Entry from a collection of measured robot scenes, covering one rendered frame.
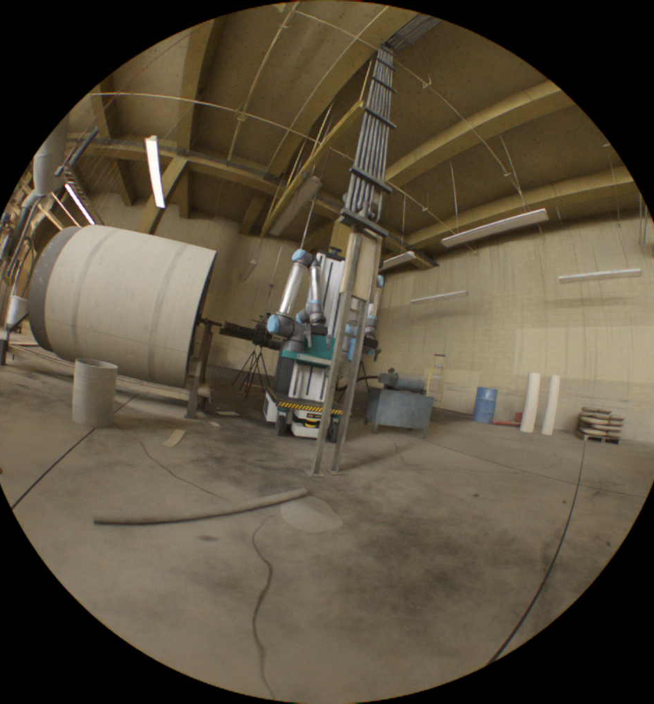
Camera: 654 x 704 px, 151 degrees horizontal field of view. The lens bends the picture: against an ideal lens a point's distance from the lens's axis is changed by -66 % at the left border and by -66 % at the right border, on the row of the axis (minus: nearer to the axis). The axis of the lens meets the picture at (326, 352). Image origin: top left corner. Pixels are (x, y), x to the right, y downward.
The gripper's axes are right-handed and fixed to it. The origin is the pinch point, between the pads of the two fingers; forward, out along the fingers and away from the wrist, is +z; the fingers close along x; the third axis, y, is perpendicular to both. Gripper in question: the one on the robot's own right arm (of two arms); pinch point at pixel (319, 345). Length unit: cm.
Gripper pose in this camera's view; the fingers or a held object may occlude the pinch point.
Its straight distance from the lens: 159.4
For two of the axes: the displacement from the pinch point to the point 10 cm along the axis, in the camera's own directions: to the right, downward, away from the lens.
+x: -8.8, -0.8, -4.6
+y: -4.6, 3.9, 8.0
